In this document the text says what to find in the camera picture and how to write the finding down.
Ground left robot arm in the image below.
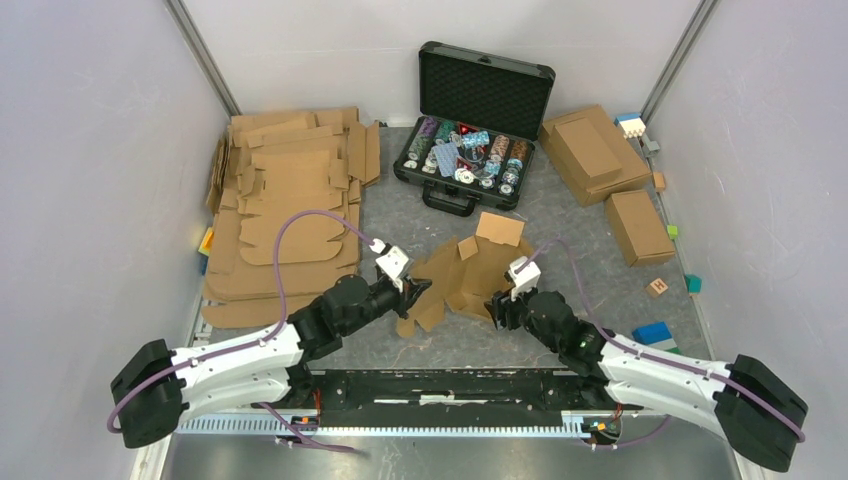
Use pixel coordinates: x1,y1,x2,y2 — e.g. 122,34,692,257
107,274,432,449

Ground purple cable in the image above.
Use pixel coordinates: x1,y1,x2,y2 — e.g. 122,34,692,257
105,209,389,455
526,238,808,452

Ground blue green stacked blocks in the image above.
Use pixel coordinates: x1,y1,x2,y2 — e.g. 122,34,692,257
632,322,681,354

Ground large folded cardboard box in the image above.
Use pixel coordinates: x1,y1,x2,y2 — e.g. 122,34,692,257
539,105,651,206

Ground small folded cardboard box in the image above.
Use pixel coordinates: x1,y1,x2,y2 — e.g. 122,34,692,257
604,190,676,267

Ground orange yellow block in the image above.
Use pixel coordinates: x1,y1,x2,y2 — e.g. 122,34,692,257
197,226,214,275

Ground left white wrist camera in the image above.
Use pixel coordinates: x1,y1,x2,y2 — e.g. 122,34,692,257
369,239,412,292

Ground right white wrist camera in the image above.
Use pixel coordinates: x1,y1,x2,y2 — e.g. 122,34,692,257
506,256,541,301

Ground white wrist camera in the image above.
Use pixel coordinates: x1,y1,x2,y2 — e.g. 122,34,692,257
369,239,412,292
506,256,541,301

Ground blue white toy block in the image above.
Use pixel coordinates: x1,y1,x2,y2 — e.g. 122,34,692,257
614,113,647,139

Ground wooden letter H cube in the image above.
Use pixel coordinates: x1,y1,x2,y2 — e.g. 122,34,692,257
645,278,669,298

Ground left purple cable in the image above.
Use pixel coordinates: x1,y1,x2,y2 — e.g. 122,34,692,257
105,209,389,455

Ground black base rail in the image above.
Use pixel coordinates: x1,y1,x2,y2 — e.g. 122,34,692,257
275,368,618,428

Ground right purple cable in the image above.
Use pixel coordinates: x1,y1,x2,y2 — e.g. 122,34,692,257
526,238,808,452

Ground small wooden cube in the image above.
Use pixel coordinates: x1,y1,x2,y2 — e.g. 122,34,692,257
652,172,666,193

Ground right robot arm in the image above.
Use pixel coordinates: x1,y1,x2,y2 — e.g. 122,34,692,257
484,289,809,473

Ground teal cube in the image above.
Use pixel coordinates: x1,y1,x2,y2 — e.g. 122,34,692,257
684,274,702,295

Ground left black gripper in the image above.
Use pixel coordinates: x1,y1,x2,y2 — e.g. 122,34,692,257
341,272,432,336

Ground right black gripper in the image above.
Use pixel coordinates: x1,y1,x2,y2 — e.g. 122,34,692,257
482,280,561,354

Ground black poker chip case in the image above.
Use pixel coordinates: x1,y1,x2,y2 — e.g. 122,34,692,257
393,41,556,217

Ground stack of flat cardboard blanks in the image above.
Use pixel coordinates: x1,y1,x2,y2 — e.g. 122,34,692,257
201,107,380,329

